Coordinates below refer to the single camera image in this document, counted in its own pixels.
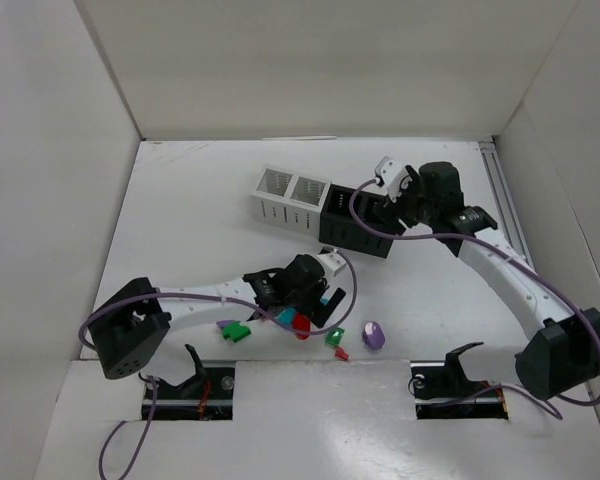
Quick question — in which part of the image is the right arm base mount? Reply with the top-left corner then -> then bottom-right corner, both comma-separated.
408,342 -> 509,420

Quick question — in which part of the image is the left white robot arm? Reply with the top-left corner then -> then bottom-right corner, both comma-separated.
78,248 -> 357,386

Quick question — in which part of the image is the small red lego piece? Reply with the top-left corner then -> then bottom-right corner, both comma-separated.
334,347 -> 349,361

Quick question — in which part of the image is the green square lego brick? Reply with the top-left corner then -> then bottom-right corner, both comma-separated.
325,328 -> 345,348

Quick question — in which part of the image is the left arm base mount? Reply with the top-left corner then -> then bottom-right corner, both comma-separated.
153,344 -> 236,422

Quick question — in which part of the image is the green notched lego brick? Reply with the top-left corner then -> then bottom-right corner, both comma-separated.
221,322 -> 251,343

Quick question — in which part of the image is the red oval lego piece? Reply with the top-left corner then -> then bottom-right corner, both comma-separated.
292,313 -> 311,340

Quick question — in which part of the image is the white double container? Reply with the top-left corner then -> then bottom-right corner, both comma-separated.
250,165 -> 331,239

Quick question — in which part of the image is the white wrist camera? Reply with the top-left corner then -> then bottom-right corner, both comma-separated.
315,250 -> 348,281
374,156 -> 416,203

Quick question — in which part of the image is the purple studded lego brick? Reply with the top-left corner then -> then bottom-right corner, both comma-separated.
216,320 -> 236,330

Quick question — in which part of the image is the purple oval lego piece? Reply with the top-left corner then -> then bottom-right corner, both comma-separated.
362,321 -> 386,351

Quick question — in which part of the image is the black double container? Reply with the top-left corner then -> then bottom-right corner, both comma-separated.
318,184 -> 405,258

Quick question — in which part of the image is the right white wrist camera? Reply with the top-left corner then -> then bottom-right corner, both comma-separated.
374,156 -> 416,203

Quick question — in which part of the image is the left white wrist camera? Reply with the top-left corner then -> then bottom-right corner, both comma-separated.
315,250 -> 348,281

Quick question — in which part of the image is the blue rectangular lego brick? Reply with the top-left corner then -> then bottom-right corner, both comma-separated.
277,308 -> 297,325

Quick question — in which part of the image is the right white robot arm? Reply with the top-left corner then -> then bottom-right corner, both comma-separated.
374,157 -> 600,406

